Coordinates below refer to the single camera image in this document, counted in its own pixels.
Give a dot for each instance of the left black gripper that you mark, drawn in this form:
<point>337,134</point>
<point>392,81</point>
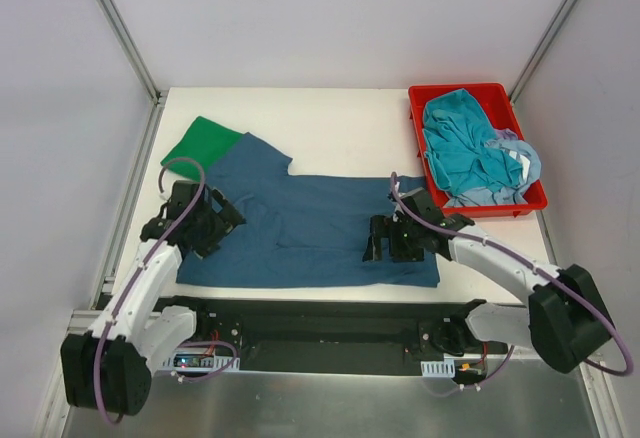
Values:
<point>215,223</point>

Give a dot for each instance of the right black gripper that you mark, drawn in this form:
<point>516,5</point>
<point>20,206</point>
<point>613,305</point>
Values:
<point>386,238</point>

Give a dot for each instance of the green t-shirt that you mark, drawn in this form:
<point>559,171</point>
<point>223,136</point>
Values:
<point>204,142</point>

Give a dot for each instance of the dark blue t-shirt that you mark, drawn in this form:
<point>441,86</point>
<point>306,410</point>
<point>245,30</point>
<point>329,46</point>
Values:
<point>300,230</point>

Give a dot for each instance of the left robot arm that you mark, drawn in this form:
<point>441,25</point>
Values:
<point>109,368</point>

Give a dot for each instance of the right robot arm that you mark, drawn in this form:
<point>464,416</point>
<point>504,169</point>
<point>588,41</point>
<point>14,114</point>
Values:
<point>561,315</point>

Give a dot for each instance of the teal t-shirt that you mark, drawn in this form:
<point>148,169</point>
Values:
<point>455,128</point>

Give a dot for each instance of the light blue t-shirt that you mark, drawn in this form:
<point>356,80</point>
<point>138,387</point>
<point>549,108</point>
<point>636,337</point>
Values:
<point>502,173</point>

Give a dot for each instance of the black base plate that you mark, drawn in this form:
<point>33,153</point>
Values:
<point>387,339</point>

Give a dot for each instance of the left white cable duct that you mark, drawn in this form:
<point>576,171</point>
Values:
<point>198,363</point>

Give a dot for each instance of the white cable duct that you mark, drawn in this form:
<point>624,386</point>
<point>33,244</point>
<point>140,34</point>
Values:
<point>438,369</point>
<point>198,363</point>

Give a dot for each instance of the right white cable duct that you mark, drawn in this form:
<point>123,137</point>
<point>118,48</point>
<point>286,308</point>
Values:
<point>438,369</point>

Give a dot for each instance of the left aluminium frame post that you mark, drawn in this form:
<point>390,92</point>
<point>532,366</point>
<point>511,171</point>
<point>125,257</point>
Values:
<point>131,51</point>

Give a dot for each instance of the aluminium frame post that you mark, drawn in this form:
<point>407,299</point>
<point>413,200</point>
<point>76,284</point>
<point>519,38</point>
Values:
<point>552,31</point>
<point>131,51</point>

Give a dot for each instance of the right aluminium frame post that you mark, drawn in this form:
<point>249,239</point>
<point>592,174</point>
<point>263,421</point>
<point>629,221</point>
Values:
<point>552,31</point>

